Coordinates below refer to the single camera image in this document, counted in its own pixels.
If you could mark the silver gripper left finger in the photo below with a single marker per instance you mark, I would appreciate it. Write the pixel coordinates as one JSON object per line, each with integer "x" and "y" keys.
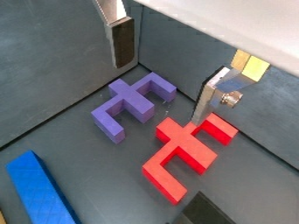
{"x": 119, "y": 29}

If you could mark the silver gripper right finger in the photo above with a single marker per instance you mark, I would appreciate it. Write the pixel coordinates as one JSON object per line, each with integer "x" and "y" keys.
{"x": 219, "y": 91}

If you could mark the red interlocking puzzle block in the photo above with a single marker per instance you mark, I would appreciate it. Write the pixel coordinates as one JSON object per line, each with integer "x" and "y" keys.
{"x": 182, "y": 144}

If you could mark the blue rectangular bar block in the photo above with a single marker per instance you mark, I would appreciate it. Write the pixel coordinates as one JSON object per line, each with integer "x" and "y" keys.
{"x": 43, "y": 199}

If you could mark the purple interlocking puzzle block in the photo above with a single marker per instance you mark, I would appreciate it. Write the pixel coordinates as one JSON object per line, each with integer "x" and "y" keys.
{"x": 128, "y": 97}

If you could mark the black angle bracket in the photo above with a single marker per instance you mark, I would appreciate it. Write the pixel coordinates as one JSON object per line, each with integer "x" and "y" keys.
{"x": 202, "y": 212}

